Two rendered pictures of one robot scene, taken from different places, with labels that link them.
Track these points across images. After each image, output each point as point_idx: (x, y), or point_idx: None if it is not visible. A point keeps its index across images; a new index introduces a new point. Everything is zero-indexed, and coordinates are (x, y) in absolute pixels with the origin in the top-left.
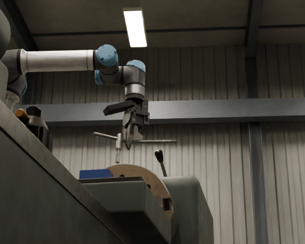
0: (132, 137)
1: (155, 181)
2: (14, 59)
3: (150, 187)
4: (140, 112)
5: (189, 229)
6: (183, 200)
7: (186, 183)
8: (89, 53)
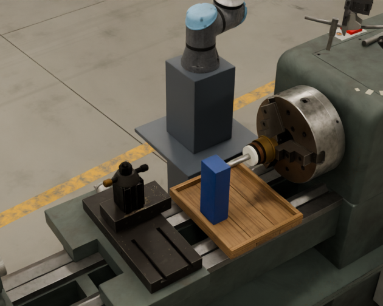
0: (345, 28)
1: (309, 133)
2: None
3: (306, 135)
4: (358, 0)
5: (357, 159)
6: (358, 133)
7: (364, 120)
8: None
